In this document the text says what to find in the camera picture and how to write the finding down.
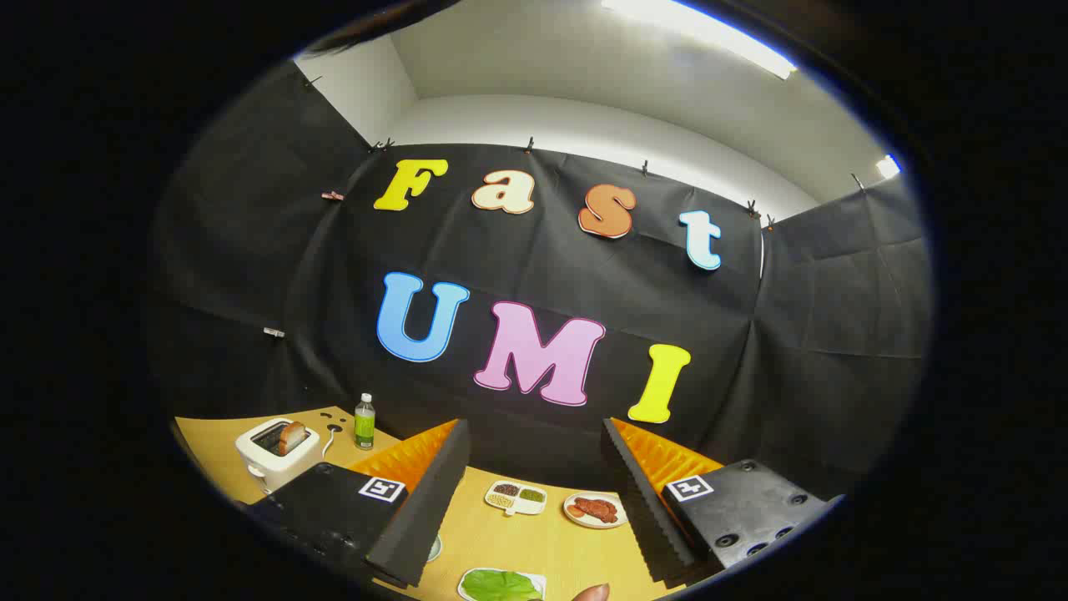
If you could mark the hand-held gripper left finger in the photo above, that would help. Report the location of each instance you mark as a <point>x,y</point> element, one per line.
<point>417,517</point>

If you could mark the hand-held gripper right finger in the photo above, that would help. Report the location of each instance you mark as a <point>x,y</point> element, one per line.
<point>647,509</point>

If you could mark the green lettuce leaf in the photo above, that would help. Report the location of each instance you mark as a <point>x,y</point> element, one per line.
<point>501,587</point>

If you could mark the toasted bread slice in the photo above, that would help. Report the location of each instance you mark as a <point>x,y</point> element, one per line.
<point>292,438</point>

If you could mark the pale green round plate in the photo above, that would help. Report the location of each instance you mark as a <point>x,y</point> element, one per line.
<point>435,548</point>

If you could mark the brown meat piece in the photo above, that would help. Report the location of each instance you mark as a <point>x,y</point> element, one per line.
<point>596,509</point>

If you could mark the round white meat plate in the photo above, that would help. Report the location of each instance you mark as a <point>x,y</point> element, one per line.
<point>596,524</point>

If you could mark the divided white bean dish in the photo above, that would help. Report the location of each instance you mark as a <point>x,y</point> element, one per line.
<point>516,498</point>

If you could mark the green drink bottle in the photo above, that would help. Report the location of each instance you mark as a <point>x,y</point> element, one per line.
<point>365,426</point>

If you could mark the white toaster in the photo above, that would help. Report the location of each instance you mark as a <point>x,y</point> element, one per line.
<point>267,469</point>

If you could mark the black backdrop cloth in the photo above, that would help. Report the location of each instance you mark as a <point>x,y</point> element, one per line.
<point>634,288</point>

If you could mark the small ceiling light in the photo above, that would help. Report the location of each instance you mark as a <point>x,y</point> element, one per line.
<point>888,167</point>

